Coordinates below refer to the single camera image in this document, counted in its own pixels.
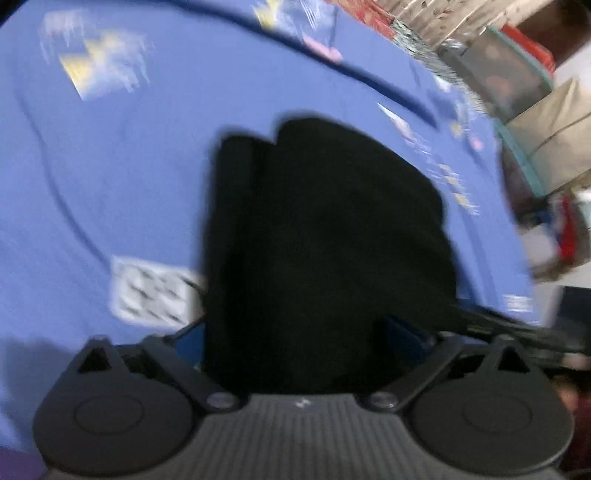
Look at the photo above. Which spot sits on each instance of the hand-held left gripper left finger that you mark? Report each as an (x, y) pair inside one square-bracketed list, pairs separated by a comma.
[(191, 348)]

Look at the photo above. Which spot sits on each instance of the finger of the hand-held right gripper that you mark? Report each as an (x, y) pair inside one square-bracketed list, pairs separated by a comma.
[(498, 325)]

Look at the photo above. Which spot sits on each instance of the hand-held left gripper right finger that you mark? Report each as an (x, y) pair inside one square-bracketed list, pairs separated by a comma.
[(401, 333)]

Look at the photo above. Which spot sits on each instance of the black pants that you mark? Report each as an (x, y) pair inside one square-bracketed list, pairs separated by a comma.
[(323, 249)]

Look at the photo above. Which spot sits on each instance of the pile of colourful clothes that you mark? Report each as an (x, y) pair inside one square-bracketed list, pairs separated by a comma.
[(572, 226)]

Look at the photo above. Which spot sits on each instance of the blue printed bedsheet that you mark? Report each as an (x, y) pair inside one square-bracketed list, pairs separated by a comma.
[(111, 184)]

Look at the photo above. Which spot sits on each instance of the dark bin with teal rim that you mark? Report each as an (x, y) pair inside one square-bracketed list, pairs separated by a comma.
[(503, 78)]

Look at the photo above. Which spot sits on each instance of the red patterned blanket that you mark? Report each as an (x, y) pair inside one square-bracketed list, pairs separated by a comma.
[(392, 32)]

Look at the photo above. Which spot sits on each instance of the beige leaf-print curtain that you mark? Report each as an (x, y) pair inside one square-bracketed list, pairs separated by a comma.
[(461, 16)]

